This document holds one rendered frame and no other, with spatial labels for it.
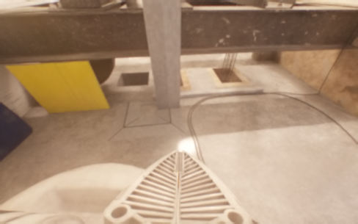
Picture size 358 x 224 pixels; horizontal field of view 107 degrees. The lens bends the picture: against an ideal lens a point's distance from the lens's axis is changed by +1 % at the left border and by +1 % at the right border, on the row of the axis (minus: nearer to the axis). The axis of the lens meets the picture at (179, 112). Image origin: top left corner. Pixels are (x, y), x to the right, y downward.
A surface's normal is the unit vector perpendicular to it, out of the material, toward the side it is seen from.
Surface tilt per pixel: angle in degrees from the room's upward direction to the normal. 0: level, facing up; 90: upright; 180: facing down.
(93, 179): 0
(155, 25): 90
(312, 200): 0
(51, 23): 90
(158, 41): 90
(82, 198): 68
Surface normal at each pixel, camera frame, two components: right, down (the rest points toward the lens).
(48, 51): 0.11, 0.69
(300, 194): 0.00, -0.73
